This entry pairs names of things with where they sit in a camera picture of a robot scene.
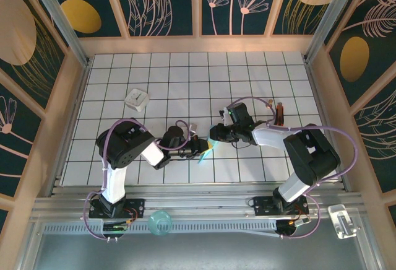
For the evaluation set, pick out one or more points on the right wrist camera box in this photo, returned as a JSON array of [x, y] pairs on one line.
[[226, 117]]

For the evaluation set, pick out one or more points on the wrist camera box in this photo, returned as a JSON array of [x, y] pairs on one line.
[[226, 117], [191, 129]]

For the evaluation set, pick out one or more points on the small black circuit board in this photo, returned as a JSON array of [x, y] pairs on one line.
[[287, 228], [114, 228]]

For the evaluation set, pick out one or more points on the clear teal glass bowl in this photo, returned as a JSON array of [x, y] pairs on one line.
[[159, 223]]

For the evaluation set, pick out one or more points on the white square clock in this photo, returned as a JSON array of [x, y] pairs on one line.
[[137, 99]]

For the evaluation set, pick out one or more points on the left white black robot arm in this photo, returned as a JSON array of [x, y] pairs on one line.
[[123, 146]]

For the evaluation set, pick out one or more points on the small brass knob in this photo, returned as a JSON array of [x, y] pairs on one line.
[[271, 100]]

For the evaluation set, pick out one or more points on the light blue cloth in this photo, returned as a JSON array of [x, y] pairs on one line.
[[202, 157]]

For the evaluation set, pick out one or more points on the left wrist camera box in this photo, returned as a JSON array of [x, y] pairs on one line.
[[191, 129]]

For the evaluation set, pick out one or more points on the dark floral wall panel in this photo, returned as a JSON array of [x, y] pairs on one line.
[[182, 10], [222, 19], [380, 143], [287, 19], [371, 50], [102, 3], [18, 34], [15, 158]]

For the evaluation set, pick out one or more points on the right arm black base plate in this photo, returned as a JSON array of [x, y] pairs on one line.
[[263, 208]]

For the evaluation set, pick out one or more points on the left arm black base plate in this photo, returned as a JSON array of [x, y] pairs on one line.
[[137, 205]]

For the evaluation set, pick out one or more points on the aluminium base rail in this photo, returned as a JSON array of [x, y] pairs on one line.
[[201, 198]]

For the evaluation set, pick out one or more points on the aluminium side rail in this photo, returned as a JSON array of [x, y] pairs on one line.
[[318, 96], [70, 127]]

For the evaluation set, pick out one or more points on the clear acrylic bracket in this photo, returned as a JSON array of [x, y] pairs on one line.
[[340, 220]]

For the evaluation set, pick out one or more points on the aluminium corner post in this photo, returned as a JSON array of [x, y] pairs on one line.
[[334, 13], [63, 25]]

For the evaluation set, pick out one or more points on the orange black screwdriver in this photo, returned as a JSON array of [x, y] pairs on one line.
[[280, 112]]

